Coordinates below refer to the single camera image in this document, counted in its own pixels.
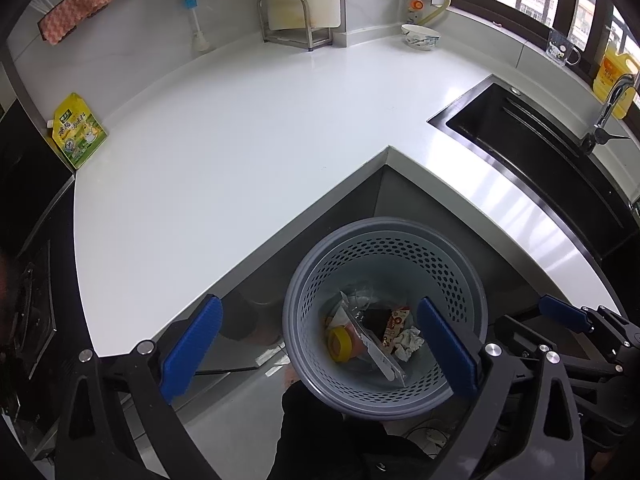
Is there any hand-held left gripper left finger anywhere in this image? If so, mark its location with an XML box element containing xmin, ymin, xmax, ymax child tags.
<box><xmin>52</xmin><ymin>294</ymin><xmax>224</xmax><ymax>480</ymax></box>

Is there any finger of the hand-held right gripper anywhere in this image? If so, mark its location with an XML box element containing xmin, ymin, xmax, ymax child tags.
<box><xmin>539</xmin><ymin>296</ymin><xmax>640</xmax><ymax>348</ymax></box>
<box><xmin>495</xmin><ymin>315</ymin><xmax>626</xmax><ymax>376</ymax></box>

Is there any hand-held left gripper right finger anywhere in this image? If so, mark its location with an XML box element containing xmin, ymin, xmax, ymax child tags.
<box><xmin>416</xmin><ymin>296</ymin><xmax>586</xmax><ymax>480</ymax></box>

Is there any clear printed wrapper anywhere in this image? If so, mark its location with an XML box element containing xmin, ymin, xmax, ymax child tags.
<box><xmin>392</xmin><ymin>327</ymin><xmax>426</xmax><ymax>361</ymax></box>

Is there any red white snack wrapper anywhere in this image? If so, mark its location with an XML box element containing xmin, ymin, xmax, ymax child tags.
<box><xmin>382</xmin><ymin>307</ymin><xmax>412</xmax><ymax>348</ymax></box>

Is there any clear toothbrush package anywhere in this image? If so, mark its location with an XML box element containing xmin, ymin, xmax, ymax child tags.
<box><xmin>340</xmin><ymin>292</ymin><xmax>408</xmax><ymax>386</ymax></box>

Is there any black cloth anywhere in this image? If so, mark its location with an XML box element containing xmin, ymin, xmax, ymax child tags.
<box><xmin>362</xmin><ymin>307</ymin><xmax>391</xmax><ymax>333</ymax></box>

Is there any clear plastic lid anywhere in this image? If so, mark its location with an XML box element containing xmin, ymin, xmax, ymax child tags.
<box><xmin>345</xmin><ymin>285</ymin><xmax>376</xmax><ymax>311</ymax></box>

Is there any yellow plastic ring lid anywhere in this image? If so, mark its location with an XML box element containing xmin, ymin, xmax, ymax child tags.
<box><xmin>327</xmin><ymin>325</ymin><xmax>353</xmax><ymax>363</ymax></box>

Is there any grey perforated waste basket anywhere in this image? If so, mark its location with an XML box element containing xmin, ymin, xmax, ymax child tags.
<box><xmin>282</xmin><ymin>216</ymin><xmax>488</xmax><ymax>421</ymax></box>

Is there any person's dark clothed leg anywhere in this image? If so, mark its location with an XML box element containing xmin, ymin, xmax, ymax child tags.
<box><xmin>267</xmin><ymin>380</ymin><xmax>436</xmax><ymax>480</ymax></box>

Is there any black kitchen sink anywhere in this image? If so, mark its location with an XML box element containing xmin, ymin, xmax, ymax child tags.
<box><xmin>427</xmin><ymin>75</ymin><xmax>640</xmax><ymax>261</ymax></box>

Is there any black stove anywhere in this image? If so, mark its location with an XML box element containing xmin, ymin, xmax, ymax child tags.
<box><xmin>0</xmin><ymin>100</ymin><xmax>81</xmax><ymax>436</ymax></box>

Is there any chrome faucet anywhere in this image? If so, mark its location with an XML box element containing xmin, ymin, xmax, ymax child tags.
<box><xmin>580</xmin><ymin>74</ymin><xmax>638</xmax><ymax>156</ymax></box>

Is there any yellow oil bottle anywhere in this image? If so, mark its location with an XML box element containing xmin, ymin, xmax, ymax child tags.
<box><xmin>593</xmin><ymin>42</ymin><xmax>640</xmax><ymax>120</ymax></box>

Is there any green yellow spout pouch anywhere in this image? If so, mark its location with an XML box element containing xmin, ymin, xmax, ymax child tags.
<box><xmin>47</xmin><ymin>92</ymin><xmax>108</xmax><ymax>170</ymax></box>

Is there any clear glass mug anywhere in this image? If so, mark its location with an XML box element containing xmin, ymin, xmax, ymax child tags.
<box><xmin>546</xmin><ymin>28</ymin><xmax>582</xmax><ymax>67</ymax></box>

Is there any white patterned ceramic bowl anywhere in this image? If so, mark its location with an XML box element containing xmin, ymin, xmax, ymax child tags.
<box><xmin>401</xmin><ymin>23</ymin><xmax>442</xmax><ymax>52</ymax></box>

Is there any white blue bottle brush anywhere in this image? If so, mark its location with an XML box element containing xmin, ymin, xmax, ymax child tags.
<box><xmin>184</xmin><ymin>0</ymin><xmax>211</xmax><ymax>52</ymax></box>

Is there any steel board rack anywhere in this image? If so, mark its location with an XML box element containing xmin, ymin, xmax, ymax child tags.
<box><xmin>257</xmin><ymin>0</ymin><xmax>333</xmax><ymax>51</ymax></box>

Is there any pink wavy sponge cloth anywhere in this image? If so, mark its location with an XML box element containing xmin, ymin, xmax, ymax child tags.
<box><xmin>39</xmin><ymin>0</ymin><xmax>113</xmax><ymax>45</ymax></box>

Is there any yellow gas hose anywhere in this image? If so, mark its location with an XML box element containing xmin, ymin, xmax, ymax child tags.
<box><xmin>417</xmin><ymin>0</ymin><xmax>453</xmax><ymax>26</ymax></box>

